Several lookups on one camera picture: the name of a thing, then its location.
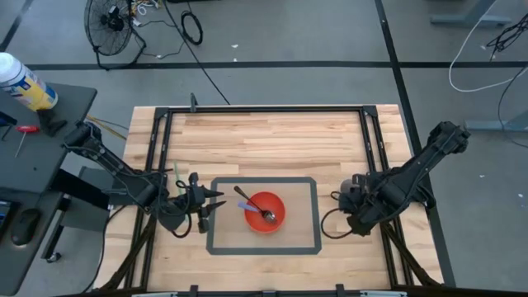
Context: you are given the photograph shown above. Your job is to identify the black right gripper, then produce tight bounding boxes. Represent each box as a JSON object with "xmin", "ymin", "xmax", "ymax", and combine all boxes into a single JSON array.
[{"xmin": 337, "ymin": 172, "xmax": 387, "ymax": 238}]

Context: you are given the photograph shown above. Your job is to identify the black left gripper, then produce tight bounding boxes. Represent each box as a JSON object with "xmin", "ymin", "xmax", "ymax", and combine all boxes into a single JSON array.
[{"xmin": 166, "ymin": 172, "xmax": 228, "ymax": 235}]

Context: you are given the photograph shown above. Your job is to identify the purple plastic utensil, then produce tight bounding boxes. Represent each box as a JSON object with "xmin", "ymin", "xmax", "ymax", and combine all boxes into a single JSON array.
[{"xmin": 237, "ymin": 200, "xmax": 261, "ymax": 214}]

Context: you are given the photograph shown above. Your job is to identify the thin green strip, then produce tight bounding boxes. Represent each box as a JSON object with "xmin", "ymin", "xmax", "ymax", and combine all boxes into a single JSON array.
[{"xmin": 172, "ymin": 160, "xmax": 185, "ymax": 196}]

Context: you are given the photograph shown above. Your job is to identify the red bowl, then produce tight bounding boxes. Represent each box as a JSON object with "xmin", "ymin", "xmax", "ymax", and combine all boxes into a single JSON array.
[{"xmin": 243, "ymin": 191, "xmax": 287, "ymax": 235}]

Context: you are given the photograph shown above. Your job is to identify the metal spoon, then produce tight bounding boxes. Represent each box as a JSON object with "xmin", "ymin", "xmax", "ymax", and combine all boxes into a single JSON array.
[{"xmin": 233, "ymin": 185, "xmax": 279, "ymax": 226}]

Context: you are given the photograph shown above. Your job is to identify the grey-bordered translucent mat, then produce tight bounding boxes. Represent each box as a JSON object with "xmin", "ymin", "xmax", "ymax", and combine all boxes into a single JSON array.
[{"xmin": 205, "ymin": 176, "xmax": 323, "ymax": 257}]

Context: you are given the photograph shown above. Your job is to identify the grey desk foot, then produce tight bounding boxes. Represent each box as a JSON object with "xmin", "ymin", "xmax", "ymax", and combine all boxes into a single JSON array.
[
  {"xmin": 464, "ymin": 107, "xmax": 528, "ymax": 134},
  {"xmin": 429, "ymin": 0, "xmax": 513, "ymax": 28}
]

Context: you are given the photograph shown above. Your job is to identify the black side desk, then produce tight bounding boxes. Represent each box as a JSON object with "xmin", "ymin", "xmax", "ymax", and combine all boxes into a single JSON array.
[{"xmin": 0, "ymin": 82, "xmax": 112, "ymax": 296}]

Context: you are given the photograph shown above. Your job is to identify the black computer mouse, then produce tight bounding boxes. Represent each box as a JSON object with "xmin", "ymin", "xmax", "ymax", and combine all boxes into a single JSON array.
[{"xmin": 9, "ymin": 207, "xmax": 43, "ymax": 248}]

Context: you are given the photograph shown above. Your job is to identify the red-headed thin tool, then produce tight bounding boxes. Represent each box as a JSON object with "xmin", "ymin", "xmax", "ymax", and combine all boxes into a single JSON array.
[{"xmin": 13, "ymin": 124, "xmax": 41, "ymax": 159}]

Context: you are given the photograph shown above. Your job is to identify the black floor fan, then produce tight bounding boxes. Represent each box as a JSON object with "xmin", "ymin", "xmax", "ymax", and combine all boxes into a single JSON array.
[{"xmin": 82, "ymin": 0, "xmax": 149, "ymax": 72}]

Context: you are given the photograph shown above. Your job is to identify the yellow wipes canister white lid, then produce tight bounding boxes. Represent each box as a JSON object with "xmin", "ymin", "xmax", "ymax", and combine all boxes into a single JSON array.
[{"xmin": 0, "ymin": 51, "xmax": 59, "ymax": 113}]

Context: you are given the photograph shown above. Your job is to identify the black and blue hand tool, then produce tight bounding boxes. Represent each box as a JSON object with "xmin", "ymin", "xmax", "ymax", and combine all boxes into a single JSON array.
[{"xmin": 0, "ymin": 110, "xmax": 19, "ymax": 142}]

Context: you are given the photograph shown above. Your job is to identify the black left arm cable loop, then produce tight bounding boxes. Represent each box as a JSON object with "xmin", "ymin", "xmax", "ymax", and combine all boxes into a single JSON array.
[{"xmin": 170, "ymin": 212, "xmax": 194, "ymax": 240}]

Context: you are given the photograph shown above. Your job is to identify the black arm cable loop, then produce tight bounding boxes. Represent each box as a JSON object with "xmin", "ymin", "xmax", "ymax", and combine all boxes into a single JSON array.
[
  {"xmin": 319, "ymin": 191, "xmax": 352, "ymax": 241},
  {"xmin": 170, "ymin": 212, "xmax": 194, "ymax": 240}
]

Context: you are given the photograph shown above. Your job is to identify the black right arm cable loop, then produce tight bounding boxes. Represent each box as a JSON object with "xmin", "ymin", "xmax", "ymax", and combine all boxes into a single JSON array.
[{"xmin": 319, "ymin": 191, "xmax": 352, "ymax": 241}]

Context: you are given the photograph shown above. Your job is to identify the black aluminium extrusion frame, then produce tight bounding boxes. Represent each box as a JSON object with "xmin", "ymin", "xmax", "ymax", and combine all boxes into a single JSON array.
[{"xmin": 97, "ymin": 104, "xmax": 445, "ymax": 297}]

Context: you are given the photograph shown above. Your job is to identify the yellow cables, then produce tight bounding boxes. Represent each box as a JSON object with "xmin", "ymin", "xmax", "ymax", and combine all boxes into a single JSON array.
[{"xmin": 85, "ymin": 114, "xmax": 128, "ymax": 142}]

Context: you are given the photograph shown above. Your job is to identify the long black floor cable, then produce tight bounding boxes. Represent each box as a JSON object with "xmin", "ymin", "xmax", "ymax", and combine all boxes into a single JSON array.
[{"xmin": 163, "ymin": 0, "xmax": 232, "ymax": 106}]

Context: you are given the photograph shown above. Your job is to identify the thin black curved cable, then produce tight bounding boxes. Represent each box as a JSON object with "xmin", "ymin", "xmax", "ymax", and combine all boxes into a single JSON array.
[{"xmin": 496, "ymin": 64, "xmax": 528, "ymax": 150}]

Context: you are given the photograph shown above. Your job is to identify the coiled black cable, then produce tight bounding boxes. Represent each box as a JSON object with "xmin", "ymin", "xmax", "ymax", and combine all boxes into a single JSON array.
[{"xmin": 180, "ymin": 9, "xmax": 205, "ymax": 47}]

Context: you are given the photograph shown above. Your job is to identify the white floor cable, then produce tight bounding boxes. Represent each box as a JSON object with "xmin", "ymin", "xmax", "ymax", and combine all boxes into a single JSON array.
[{"xmin": 448, "ymin": 0, "xmax": 528, "ymax": 94}]

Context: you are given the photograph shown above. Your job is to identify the tangled black cable bundle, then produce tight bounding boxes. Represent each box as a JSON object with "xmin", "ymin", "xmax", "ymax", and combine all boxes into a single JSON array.
[{"xmin": 485, "ymin": 11, "xmax": 528, "ymax": 54}]

